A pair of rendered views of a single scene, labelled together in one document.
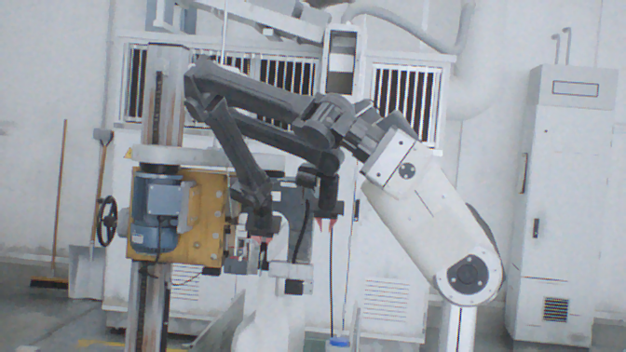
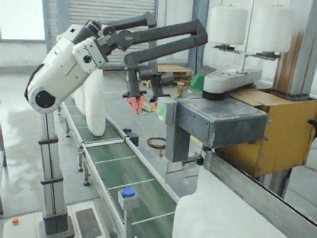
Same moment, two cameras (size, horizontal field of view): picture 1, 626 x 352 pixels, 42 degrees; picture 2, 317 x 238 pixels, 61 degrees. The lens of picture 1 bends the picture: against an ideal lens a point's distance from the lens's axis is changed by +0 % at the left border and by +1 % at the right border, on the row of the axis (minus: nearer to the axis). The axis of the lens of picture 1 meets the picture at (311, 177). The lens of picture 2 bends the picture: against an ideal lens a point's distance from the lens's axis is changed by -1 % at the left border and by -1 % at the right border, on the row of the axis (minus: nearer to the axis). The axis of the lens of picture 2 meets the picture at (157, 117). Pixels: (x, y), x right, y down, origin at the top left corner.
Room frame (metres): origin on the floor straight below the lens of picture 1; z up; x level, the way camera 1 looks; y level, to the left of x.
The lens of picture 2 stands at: (3.49, -0.59, 1.62)
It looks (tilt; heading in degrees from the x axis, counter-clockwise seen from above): 20 degrees down; 149
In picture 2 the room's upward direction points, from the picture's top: 3 degrees clockwise
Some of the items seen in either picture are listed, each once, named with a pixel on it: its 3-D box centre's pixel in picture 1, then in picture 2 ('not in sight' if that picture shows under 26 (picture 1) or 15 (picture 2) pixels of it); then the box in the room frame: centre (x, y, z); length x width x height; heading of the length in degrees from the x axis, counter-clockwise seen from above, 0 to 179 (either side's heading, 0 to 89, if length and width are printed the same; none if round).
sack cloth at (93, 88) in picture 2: not in sight; (94, 98); (0.65, 0.31, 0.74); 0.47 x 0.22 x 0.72; 173
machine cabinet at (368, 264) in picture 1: (280, 193); not in sight; (5.93, 0.22, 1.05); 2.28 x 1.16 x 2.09; 85
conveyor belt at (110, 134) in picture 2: not in sight; (83, 112); (-0.08, 0.38, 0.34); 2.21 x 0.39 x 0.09; 175
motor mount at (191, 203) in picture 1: (187, 204); not in sight; (2.60, 0.39, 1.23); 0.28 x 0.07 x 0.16; 175
